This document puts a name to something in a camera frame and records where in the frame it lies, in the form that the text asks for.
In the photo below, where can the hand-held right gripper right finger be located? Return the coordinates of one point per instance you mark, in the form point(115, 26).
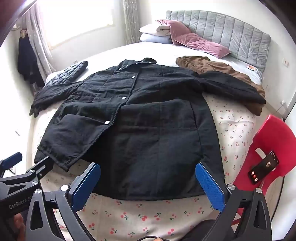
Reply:
point(210, 185)

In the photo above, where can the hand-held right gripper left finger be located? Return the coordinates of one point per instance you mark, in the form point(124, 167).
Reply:
point(85, 185)

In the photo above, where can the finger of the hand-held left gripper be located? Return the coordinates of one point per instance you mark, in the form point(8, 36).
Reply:
point(11, 161)
point(42, 166)

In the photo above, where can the black quilted snap-button jacket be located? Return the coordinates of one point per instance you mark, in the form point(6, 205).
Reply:
point(138, 127)

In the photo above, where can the hanging dark clothes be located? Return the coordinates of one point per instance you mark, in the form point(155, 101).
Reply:
point(27, 60)

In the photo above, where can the person's left hand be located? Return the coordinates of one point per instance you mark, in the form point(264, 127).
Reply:
point(19, 223)

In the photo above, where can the black smartphone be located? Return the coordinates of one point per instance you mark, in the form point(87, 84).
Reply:
point(263, 166)

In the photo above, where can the cherry print blanket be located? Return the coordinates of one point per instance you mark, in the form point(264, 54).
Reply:
point(138, 215)

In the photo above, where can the red plastic chair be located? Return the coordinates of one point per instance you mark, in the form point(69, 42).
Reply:
point(277, 139)

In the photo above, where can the black shiny puffer jacket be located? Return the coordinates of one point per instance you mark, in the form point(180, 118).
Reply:
point(69, 71)

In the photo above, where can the brown fleece garment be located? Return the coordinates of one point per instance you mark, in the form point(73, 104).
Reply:
point(208, 66)

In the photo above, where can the patterned sheer curtain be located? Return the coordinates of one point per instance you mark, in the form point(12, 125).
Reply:
point(130, 20)
point(38, 41)

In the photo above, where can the small orange white packet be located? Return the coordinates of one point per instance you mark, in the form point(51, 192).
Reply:
point(250, 67)

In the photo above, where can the long pink velvet pillow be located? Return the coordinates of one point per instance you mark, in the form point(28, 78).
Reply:
point(201, 45)

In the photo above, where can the bed with white sheet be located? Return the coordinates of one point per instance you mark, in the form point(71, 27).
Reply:
point(161, 52)

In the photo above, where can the bright window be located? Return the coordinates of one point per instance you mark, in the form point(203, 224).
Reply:
point(81, 18)

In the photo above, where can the grey padded headboard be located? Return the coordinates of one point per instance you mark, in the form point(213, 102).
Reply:
point(226, 32)

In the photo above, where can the light blue pillow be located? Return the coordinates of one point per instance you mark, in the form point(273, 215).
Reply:
point(153, 39)

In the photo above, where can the square pink velvet pillow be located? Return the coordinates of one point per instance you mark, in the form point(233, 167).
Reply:
point(175, 29)

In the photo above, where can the white folded duvet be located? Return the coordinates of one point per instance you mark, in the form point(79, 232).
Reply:
point(153, 30)

